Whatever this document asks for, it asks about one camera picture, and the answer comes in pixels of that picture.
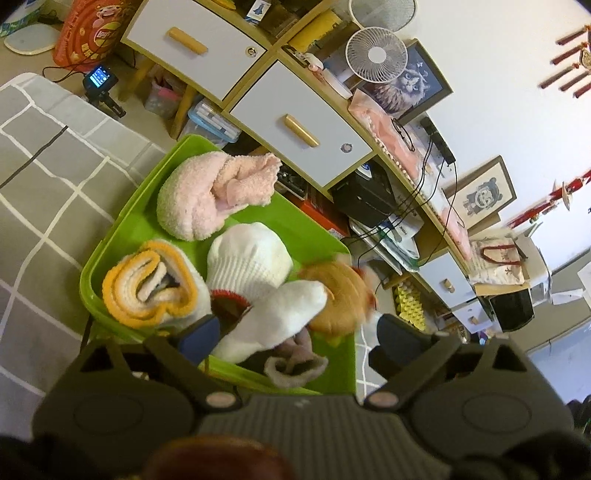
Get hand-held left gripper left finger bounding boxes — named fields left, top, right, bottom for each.
left=69, top=315, right=241, bottom=411

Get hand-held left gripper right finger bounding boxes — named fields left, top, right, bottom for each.
left=365, top=314, right=532, bottom=409

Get orange fluffy sock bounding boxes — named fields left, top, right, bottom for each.
left=298, top=258, right=377, bottom=335

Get white knitted sock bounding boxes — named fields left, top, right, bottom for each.
left=215, top=279, right=328, bottom=363

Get white glove with red cuff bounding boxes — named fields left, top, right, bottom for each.
left=206, top=222, right=294, bottom=319

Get mauve fluffy sock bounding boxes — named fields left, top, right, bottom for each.
left=264, top=325, right=328, bottom=389

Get yellow white sock roll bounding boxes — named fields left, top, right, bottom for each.
left=102, top=240, right=213, bottom=330

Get pink fluffy sock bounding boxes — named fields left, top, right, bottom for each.
left=156, top=152, right=282, bottom=241

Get green plastic bin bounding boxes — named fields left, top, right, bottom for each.
left=79, top=134, right=358, bottom=395

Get yellow egg tray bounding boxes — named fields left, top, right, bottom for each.
left=390, top=279, right=432, bottom=330

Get small white drawer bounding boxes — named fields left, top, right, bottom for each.
left=418, top=253, right=476, bottom=310

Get pile of white bags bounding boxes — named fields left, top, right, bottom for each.
left=348, top=203, right=426, bottom=271

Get black waste bin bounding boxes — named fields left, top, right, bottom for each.
left=489, top=286, right=535, bottom=332

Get orange cardboard box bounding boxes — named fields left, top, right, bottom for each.
left=295, top=189, right=352, bottom=238

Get black case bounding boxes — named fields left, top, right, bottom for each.
left=331, top=161, right=402, bottom=227

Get framed cartoon bear picture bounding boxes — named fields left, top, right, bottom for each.
left=442, top=156, right=517, bottom=232

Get eyeglasses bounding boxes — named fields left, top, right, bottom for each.
left=392, top=117, right=416, bottom=152

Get black power strip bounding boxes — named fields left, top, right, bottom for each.
left=419, top=115, right=457, bottom=164

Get grey checked tablecloth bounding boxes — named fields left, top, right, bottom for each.
left=0, top=73, right=389, bottom=416

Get pink cloth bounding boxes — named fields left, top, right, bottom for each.
left=347, top=90, right=472, bottom=259

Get clear plastic storage box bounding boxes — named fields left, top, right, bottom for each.
left=189, top=99, right=242, bottom=146

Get white drawer with round sticker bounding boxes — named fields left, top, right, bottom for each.
left=226, top=59, right=375, bottom=190

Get framed cat picture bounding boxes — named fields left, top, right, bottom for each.
left=355, top=39, right=454, bottom=125

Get white desk fan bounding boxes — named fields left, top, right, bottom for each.
left=345, top=28, right=408, bottom=84

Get white drawer with keyhole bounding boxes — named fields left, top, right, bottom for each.
left=121, top=0, right=269, bottom=103

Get wooden cabinet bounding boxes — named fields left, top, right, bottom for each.
left=117, top=0, right=509, bottom=342

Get white round fan grille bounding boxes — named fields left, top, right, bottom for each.
left=348, top=0, right=417, bottom=32

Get red snack bag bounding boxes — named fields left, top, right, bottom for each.
left=52, top=0, right=141, bottom=73

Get paper bag with red handles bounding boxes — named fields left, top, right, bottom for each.
left=468, top=237, right=527, bottom=284

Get small camera with screen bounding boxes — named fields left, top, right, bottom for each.
left=82, top=65, right=126, bottom=118

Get red wall ornament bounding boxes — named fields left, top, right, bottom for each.
left=538, top=25, right=591, bottom=100

